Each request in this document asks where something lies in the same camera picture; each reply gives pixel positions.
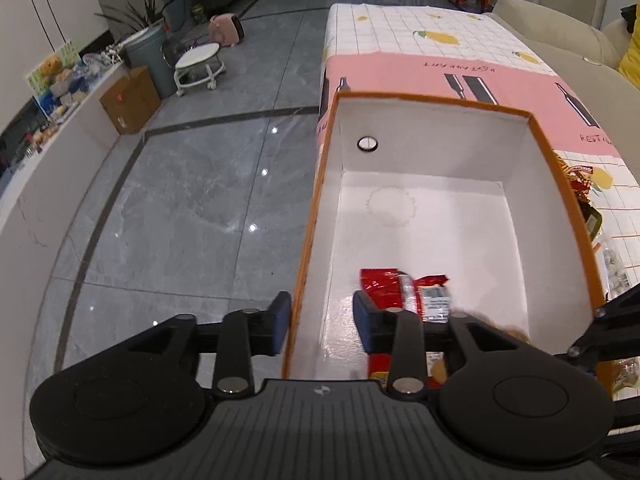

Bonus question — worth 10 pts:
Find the orange cardboard box white inside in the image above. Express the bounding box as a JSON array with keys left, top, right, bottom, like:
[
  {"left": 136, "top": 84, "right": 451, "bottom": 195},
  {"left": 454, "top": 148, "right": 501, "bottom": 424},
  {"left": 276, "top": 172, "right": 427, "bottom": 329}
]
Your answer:
[{"left": 281, "top": 91, "right": 613, "bottom": 397}]

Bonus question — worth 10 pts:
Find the yellow-green snack packet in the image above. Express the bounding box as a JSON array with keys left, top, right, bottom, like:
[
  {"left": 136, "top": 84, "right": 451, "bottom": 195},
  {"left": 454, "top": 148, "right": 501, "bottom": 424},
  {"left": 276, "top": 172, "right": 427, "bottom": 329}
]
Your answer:
[{"left": 606, "top": 357, "right": 640, "bottom": 400}]

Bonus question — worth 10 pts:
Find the white low cabinet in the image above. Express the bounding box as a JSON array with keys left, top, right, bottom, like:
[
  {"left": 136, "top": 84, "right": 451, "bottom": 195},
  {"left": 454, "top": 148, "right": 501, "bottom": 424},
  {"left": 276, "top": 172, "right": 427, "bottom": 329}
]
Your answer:
[{"left": 0, "top": 57, "right": 148, "bottom": 480}]

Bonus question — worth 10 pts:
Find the beige sofa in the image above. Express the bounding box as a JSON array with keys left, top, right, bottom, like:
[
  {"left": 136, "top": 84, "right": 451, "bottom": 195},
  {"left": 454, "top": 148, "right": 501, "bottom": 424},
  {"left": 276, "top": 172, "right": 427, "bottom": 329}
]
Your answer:
[{"left": 481, "top": 0, "right": 640, "bottom": 107}]

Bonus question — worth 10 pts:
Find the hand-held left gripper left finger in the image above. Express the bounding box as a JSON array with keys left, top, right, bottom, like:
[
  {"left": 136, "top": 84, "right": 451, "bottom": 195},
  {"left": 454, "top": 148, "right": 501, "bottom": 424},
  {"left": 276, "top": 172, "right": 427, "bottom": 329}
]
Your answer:
[{"left": 127, "top": 291, "right": 292, "bottom": 401}]

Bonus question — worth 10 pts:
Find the brown cardboard box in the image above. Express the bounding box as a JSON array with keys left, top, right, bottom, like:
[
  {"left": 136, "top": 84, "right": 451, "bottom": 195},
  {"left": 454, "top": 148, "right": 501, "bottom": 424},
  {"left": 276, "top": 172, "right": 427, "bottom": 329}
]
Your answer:
[{"left": 99, "top": 65, "right": 162, "bottom": 135}]

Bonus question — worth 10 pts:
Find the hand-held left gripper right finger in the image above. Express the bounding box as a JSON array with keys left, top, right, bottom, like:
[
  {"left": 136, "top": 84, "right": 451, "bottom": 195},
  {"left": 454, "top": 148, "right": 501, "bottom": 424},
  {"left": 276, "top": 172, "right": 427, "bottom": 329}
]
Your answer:
[{"left": 352, "top": 290, "right": 551, "bottom": 396}]

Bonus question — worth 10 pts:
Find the lemon print pink tablecloth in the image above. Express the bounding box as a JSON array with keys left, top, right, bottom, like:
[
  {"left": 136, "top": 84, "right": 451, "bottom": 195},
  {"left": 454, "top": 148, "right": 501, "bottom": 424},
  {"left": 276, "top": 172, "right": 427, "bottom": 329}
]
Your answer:
[{"left": 315, "top": 2, "right": 640, "bottom": 311}]

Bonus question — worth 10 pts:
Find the dark cloth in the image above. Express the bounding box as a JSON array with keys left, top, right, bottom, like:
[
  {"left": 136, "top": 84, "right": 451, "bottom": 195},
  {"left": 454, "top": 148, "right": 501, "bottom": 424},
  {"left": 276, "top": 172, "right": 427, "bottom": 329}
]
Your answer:
[{"left": 620, "top": 1, "right": 640, "bottom": 36}]

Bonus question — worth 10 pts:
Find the yellow cushion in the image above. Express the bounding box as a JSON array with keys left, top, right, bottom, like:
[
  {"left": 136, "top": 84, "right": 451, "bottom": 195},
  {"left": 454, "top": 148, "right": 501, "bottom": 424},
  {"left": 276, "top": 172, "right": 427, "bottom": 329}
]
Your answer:
[{"left": 617, "top": 34, "right": 640, "bottom": 87}]

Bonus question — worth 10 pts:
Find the pink small appliance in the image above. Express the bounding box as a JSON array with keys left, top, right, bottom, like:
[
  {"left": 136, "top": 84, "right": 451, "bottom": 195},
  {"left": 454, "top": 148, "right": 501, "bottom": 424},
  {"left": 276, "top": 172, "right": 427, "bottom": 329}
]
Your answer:
[{"left": 208, "top": 13, "right": 246, "bottom": 47}]

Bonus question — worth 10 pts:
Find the white round wheeled stool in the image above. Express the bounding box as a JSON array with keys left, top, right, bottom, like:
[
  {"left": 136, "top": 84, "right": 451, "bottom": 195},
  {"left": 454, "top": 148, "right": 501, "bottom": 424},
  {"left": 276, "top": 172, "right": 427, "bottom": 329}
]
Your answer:
[{"left": 173, "top": 43, "right": 223, "bottom": 97}]

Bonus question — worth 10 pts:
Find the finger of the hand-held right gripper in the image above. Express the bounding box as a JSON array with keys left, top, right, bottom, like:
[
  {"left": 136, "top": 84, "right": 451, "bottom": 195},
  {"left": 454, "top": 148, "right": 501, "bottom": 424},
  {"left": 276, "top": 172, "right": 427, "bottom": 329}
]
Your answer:
[{"left": 552, "top": 290, "right": 640, "bottom": 363}]

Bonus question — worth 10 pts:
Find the grey trash bin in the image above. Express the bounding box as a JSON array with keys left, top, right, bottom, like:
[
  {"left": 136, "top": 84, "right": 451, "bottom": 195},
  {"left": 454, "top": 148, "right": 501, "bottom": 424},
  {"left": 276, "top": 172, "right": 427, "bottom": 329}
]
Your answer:
[{"left": 122, "top": 24, "right": 179, "bottom": 101}]

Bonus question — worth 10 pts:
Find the potted plant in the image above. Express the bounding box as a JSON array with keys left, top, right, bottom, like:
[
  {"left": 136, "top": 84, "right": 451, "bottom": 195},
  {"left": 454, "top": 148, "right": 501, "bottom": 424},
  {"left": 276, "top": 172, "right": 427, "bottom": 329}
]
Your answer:
[{"left": 95, "top": 0, "right": 172, "bottom": 37}]

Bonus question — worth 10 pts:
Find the clear snack packet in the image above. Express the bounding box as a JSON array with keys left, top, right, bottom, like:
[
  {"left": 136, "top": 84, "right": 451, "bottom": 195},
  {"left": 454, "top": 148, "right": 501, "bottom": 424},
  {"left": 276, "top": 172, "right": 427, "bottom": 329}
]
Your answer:
[{"left": 594, "top": 239, "right": 637, "bottom": 303}]

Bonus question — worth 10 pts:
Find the red snack packet white label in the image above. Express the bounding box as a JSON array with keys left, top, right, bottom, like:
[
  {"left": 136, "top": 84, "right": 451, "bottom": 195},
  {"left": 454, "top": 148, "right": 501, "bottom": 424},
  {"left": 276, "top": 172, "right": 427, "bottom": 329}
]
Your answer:
[{"left": 360, "top": 267, "right": 453, "bottom": 392}]

